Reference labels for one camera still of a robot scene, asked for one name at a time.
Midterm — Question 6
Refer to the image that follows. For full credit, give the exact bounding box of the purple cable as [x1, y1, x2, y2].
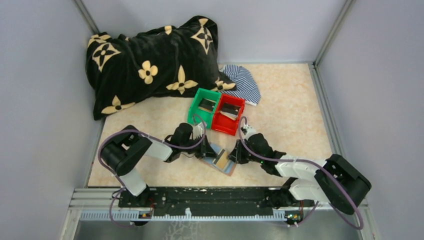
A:
[237, 115, 365, 231]
[97, 113, 208, 173]

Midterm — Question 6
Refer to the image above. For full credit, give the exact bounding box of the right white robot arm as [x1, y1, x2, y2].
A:
[228, 125, 372, 215]

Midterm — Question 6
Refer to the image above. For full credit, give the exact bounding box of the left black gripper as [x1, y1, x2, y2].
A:
[180, 134, 220, 160]

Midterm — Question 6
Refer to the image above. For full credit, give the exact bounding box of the green plastic bin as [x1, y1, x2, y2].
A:
[187, 88, 222, 129]

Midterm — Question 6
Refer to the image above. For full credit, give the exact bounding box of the black VIP card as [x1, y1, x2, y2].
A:
[198, 98, 216, 113]

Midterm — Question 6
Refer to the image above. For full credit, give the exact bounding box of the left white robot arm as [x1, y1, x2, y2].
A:
[97, 123, 217, 207]

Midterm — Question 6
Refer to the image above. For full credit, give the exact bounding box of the black floral blanket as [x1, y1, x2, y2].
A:
[85, 15, 237, 120]

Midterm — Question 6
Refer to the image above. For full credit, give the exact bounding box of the silver VIP card stack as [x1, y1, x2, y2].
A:
[220, 111, 238, 121]

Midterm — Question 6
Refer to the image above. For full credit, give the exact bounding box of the red plastic bin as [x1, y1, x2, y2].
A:
[211, 94, 245, 136]

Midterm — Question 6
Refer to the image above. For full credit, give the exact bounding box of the blue striped cloth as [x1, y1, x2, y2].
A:
[220, 64, 262, 106]

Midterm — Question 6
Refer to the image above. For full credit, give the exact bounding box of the pink leather card holder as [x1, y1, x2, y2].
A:
[201, 143, 236, 176]

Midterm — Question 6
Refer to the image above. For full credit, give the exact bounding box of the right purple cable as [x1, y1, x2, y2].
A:
[237, 115, 365, 231]

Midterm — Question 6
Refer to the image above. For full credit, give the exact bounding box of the white toothed cable rail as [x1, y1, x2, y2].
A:
[79, 208, 287, 222]

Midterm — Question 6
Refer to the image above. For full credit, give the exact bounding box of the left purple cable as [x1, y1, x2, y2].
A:
[97, 113, 208, 173]

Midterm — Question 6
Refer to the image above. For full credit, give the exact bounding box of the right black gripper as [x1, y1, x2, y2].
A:
[227, 139, 264, 165]

